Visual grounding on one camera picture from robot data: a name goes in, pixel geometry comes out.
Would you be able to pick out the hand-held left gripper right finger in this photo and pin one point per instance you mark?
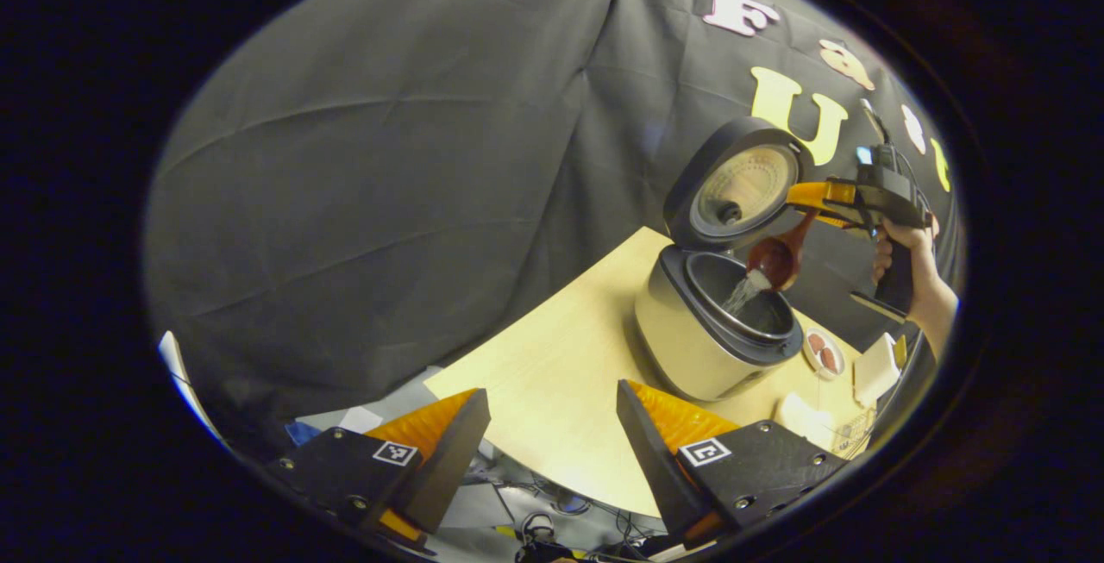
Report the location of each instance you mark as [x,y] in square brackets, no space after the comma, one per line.
[651,459]

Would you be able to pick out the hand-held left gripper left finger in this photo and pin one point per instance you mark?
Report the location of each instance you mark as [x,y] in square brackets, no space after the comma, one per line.
[453,459]

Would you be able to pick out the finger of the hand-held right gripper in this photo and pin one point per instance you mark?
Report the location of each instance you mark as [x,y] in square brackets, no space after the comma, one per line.
[841,218]
[819,194]

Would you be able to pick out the brown wooden spoon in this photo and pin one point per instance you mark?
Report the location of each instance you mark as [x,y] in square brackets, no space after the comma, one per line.
[772,257]

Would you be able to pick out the grey and cream rice cooker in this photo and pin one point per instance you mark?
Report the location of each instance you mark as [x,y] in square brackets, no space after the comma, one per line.
[690,347]

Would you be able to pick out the white chopstick holder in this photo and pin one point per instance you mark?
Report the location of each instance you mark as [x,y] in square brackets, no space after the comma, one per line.
[873,369]

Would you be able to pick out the clear dish of white rice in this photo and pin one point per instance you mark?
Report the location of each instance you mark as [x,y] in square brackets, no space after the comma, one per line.
[802,421]

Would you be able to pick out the brown meat piece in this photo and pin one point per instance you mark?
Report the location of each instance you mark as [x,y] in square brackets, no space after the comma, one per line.
[816,343]
[830,359]

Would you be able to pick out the white round plate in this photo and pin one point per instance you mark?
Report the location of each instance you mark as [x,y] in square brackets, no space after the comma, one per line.
[815,365]

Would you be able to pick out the blue floor item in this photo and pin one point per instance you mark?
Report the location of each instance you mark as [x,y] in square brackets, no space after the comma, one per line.
[302,434]

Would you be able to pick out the black backdrop cloth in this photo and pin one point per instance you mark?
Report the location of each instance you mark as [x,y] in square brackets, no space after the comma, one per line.
[388,158]

